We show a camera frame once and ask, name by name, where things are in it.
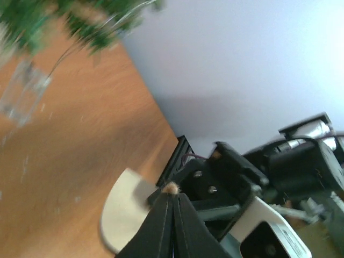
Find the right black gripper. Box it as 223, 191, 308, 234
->
156, 141, 269, 241

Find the small green christmas tree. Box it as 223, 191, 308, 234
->
1, 0, 165, 66

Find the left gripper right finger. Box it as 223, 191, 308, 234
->
173, 193, 230, 258

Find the beige wooden heart ornament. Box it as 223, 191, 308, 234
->
99, 167, 181, 255

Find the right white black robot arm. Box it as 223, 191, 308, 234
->
156, 112, 343, 240

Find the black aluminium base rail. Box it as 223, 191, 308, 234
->
156, 135, 205, 187

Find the clear plastic battery box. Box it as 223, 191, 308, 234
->
1, 61, 51, 127

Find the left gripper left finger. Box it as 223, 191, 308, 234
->
116, 193, 174, 258

